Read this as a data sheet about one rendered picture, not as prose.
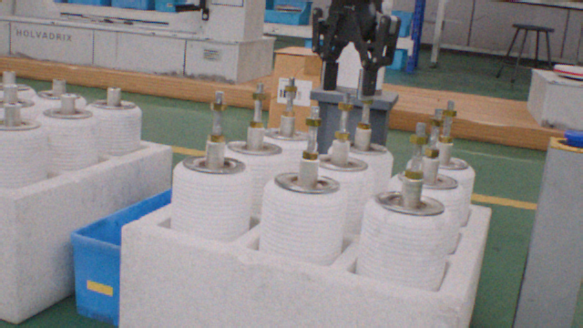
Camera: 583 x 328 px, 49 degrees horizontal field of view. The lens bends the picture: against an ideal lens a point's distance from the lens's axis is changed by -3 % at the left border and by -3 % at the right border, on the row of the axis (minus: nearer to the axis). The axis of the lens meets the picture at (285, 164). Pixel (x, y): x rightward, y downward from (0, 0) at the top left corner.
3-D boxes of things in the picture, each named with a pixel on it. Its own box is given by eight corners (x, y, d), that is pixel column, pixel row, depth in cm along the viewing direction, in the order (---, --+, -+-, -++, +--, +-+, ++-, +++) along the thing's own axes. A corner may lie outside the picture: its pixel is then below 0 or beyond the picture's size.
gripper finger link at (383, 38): (381, 13, 75) (366, 61, 78) (391, 18, 74) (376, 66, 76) (396, 15, 77) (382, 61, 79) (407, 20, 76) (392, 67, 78)
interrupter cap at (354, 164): (302, 158, 88) (302, 153, 88) (354, 159, 90) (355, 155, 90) (320, 173, 81) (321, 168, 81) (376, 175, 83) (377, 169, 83)
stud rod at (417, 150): (404, 190, 70) (414, 122, 68) (412, 190, 71) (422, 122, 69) (410, 193, 69) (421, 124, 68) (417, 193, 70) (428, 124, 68)
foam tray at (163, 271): (248, 261, 116) (256, 162, 111) (471, 315, 102) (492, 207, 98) (117, 362, 80) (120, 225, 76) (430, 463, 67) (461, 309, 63)
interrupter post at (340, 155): (326, 163, 86) (330, 138, 85) (343, 164, 87) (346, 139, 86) (332, 169, 84) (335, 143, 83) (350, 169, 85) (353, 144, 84)
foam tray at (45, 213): (8, 199, 134) (8, 114, 130) (168, 240, 121) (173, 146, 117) (-171, 258, 99) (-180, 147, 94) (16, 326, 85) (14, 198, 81)
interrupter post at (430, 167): (431, 187, 80) (435, 160, 79) (414, 182, 81) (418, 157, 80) (440, 184, 82) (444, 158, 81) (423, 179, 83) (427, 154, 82)
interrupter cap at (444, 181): (441, 196, 76) (442, 190, 76) (385, 180, 81) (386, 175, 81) (467, 186, 82) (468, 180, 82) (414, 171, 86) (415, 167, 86)
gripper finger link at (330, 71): (339, 62, 85) (335, 90, 86) (335, 61, 86) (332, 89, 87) (326, 62, 84) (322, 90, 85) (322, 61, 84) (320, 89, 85)
